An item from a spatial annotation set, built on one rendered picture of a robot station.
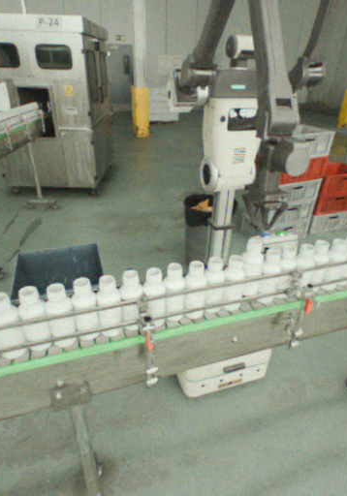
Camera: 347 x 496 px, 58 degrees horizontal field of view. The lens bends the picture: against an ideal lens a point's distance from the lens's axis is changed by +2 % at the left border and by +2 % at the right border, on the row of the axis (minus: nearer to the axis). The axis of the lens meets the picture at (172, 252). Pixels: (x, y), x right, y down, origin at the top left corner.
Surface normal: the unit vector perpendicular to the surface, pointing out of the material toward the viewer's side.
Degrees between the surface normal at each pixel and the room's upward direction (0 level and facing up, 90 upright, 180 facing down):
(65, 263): 90
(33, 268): 90
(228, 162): 90
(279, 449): 0
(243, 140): 90
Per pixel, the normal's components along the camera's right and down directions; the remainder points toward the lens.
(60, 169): 0.00, 0.52
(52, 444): 0.03, -0.85
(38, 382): 0.31, 0.50
